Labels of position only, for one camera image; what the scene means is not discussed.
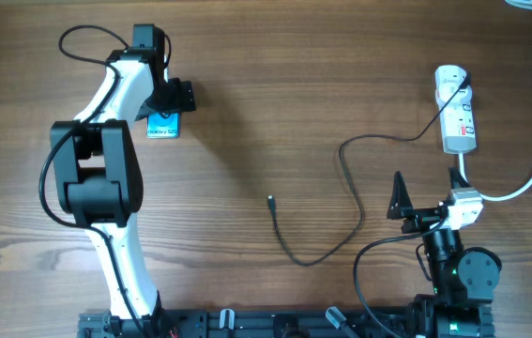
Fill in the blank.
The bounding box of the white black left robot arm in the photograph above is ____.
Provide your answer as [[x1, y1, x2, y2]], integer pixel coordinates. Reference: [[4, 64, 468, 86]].
[[38, 23, 196, 337]]

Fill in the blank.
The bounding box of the black USB charger cable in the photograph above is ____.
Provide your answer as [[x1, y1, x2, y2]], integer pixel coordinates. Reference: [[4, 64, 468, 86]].
[[266, 71, 473, 268]]

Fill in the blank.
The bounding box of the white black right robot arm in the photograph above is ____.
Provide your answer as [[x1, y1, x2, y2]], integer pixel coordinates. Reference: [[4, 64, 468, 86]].
[[387, 167, 502, 338]]

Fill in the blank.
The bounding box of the white charger plug adapter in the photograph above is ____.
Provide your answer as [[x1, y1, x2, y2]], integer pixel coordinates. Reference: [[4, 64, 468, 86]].
[[435, 77, 473, 107]]

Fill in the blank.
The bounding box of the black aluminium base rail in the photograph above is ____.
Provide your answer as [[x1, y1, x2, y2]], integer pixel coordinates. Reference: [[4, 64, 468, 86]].
[[76, 305, 496, 338]]

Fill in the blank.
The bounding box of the blue screen Galaxy smartphone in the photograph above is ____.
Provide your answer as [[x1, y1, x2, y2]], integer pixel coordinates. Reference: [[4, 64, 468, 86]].
[[146, 113, 180, 139]]

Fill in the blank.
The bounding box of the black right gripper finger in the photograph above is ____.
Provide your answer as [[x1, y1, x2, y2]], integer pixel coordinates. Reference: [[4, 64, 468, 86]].
[[387, 171, 414, 220], [448, 167, 470, 189]]

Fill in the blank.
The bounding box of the white power strip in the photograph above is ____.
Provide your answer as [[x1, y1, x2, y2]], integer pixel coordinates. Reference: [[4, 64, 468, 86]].
[[434, 65, 477, 155]]

